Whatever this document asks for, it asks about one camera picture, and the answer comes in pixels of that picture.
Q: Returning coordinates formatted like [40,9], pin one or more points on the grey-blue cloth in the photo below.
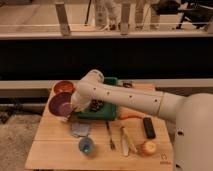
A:
[80,129]

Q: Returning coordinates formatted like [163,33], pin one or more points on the peeled banana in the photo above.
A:
[127,142]

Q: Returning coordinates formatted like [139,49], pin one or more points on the orange carrot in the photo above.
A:
[126,116]

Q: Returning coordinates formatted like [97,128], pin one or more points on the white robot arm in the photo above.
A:
[193,116]

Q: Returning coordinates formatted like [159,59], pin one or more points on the blue cup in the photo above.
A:
[86,145]

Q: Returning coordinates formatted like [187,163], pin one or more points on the green plastic tray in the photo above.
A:
[100,114]

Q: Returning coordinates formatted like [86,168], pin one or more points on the black remote control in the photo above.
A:
[149,129]

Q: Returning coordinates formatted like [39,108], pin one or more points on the dark grape bunch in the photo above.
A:
[96,105]

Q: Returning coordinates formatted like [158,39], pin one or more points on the orange-brown bowl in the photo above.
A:
[63,86]

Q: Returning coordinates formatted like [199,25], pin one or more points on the small dark round object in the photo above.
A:
[127,84]

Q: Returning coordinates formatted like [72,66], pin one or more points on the wooden table board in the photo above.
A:
[54,148]

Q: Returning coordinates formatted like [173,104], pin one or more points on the purple bowl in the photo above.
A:
[59,104]

